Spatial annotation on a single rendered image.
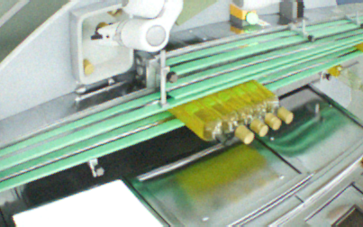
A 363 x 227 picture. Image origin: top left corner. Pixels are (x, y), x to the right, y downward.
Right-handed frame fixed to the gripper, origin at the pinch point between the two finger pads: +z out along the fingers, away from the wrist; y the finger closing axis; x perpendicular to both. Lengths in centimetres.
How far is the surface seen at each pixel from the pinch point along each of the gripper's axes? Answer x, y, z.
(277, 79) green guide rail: -32, 61, 0
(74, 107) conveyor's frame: -20.0, -11.9, 5.3
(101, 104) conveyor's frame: -21.2, -4.1, 2.4
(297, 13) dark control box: -9, 82, 3
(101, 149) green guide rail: -31.7, -8.9, -2.6
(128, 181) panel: -42.1, -4.4, -6.1
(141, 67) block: -14.6, 10.5, 2.5
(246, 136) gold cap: -33.3, 24.0, -23.9
